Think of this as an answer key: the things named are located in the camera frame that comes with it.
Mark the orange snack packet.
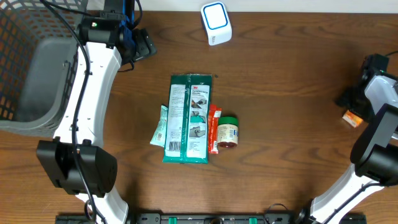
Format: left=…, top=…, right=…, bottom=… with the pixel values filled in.
left=342, top=110, right=363, bottom=128

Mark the pale green wet wipes pack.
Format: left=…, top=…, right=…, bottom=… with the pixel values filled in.
left=150, top=105, right=168, bottom=147

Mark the green-lidded seasoning jar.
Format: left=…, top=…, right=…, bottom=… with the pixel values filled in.
left=217, top=116, right=239, bottom=148

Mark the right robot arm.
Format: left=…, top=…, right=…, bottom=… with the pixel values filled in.
left=295, top=75, right=397, bottom=223

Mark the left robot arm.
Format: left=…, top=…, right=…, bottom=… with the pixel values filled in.
left=36, top=17, right=157, bottom=223

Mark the white barcode scanner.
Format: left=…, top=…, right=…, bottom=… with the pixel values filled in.
left=200, top=1, right=233, bottom=46

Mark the green 3M gloves package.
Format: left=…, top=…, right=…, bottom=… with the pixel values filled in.
left=163, top=74, right=212, bottom=164

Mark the red white sachet stick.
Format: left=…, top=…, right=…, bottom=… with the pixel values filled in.
left=208, top=104, right=222, bottom=154

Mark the grey plastic mesh basket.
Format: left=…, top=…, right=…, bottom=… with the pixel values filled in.
left=1, top=0, right=78, bottom=137

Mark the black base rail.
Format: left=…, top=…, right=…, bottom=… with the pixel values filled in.
left=55, top=213, right=367, bottom=224

